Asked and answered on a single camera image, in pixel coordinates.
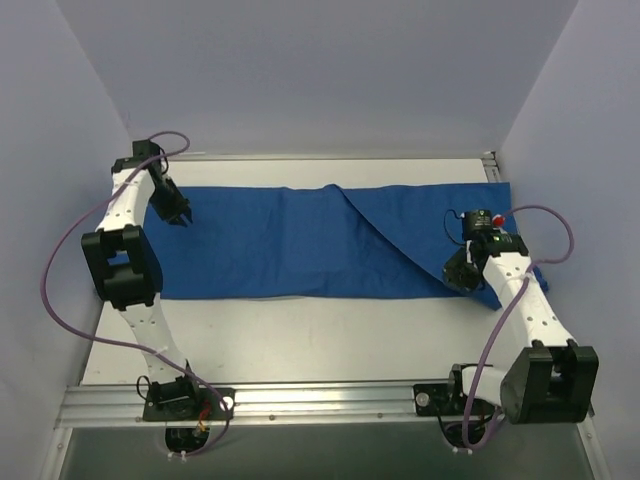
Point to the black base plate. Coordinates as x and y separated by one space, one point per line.
203 405
432 399

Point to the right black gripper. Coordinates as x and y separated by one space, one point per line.
458 275

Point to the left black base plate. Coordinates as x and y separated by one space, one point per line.
203 405

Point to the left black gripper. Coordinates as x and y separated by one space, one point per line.
175 210

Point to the aluminium front rail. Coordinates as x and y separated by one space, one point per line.
111 406

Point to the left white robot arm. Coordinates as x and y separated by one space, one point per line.
127 273

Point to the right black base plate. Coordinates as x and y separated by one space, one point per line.
432 399

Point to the blue surgical drape cloth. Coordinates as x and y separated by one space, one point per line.
387 243

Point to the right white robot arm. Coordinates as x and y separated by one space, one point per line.
552 377

